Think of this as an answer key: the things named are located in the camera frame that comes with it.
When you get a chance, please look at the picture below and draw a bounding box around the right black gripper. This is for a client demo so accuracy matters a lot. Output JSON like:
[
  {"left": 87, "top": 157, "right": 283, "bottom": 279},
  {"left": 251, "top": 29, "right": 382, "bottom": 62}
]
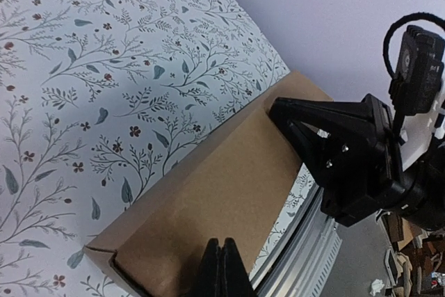
[{"left": 269, "top": 94, "right": 428, "bottom": 227}]

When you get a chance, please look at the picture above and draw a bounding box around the aluminium front rail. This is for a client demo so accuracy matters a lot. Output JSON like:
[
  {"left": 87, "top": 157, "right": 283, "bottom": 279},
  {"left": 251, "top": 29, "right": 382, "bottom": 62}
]
[{"left": 251, "top": 185, "right": 342, "bottom": 297}]

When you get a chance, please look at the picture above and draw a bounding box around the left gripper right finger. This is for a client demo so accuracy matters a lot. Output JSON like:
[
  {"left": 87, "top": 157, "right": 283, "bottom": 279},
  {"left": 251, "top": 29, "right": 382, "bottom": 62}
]
[{"left": 221, "top": 238, "right": 257, "bottom": 297}]

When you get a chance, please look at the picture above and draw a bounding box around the brown cardboard box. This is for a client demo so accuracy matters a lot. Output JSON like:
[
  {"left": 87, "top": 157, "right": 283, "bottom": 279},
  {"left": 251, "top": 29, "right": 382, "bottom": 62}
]
[{"left": 84, "top": 72, "right": 328, "bottom": 296}]

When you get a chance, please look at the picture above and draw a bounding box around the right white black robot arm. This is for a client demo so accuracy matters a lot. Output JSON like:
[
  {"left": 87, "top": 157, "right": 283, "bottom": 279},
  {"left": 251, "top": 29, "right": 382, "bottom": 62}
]
[{"left": 268, "top": 94, "right": 444, "bottom": 231}]

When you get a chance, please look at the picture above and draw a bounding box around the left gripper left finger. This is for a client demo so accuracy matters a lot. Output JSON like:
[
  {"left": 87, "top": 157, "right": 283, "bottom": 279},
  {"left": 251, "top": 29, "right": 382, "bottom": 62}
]
[{"left": 189, "top": 238, "right": 222, "bottom": 297}]

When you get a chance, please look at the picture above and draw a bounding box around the floral patterned table mat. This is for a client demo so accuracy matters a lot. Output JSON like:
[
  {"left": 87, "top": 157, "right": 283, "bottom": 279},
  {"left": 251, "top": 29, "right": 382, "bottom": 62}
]
[{"left": 0, "top": 0, "right": 321, "bottom": 297}]

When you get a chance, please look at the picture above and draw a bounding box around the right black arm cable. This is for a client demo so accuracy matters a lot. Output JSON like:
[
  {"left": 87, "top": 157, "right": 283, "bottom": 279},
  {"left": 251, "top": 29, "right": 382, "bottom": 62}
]
[{"left": 382, "top": 12, "right": 445, "bottom": 79}]

